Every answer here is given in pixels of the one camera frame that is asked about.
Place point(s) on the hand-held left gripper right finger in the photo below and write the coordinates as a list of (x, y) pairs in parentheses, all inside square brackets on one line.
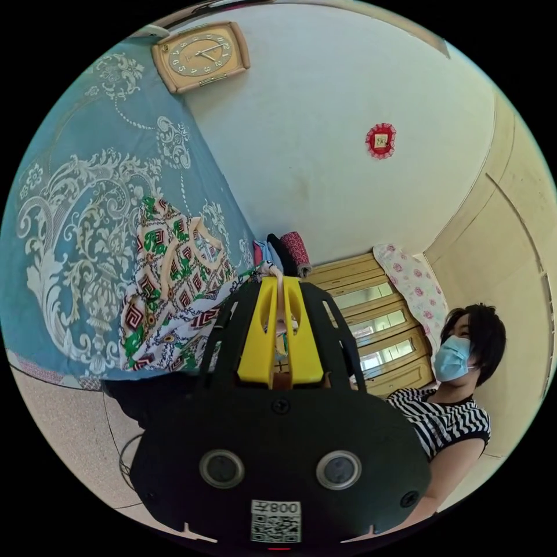
[(304, 348)]

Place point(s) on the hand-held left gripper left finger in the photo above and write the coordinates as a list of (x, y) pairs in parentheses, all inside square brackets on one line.
[(254, 339)]

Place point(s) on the patterned top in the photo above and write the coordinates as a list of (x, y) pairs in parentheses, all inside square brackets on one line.
[(152, 270)]

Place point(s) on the bed with blue patterned sheet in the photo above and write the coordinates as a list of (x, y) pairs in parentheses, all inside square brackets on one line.
[(65, 130)]

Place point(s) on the yellow cupboard with glass doors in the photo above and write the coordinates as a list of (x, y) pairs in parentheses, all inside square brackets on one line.
[(383, 330)]

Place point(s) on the pile of clothes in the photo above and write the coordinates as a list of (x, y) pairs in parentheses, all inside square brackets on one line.
[(290, 250)]

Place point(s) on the floral cloth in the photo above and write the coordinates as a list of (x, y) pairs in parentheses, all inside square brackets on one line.
[(413, 283)]

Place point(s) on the person's body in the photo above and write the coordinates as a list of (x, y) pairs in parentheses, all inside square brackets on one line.
[(452, 413)]

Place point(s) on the red round wall ornament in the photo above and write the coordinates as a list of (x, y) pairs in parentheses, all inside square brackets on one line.
[(380, 141)]

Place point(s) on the tan wall clock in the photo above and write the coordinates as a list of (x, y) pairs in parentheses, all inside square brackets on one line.
[(201, 55)]

